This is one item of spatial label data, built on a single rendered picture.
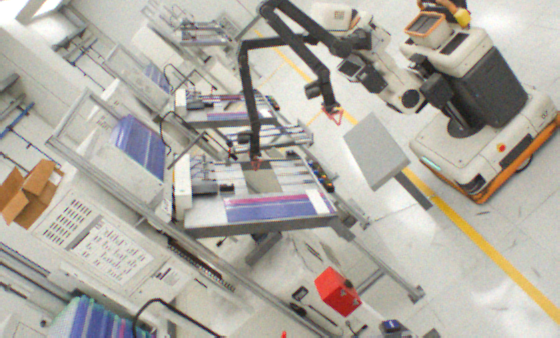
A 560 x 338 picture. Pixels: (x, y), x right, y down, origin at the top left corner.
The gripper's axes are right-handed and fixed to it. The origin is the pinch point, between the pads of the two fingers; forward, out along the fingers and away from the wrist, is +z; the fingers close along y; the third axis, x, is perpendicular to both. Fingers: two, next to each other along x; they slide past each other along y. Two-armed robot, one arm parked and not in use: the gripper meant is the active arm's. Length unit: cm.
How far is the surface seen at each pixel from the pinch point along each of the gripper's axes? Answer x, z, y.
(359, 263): 66, 66, 13
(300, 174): 24.0, 1.0, 12.4
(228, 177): -16.1, 1.3, 10.1
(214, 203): -26.0, 1.7, 37.5
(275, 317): 2, 59, 60
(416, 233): 94, 38, 27
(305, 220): 14, 1, 60
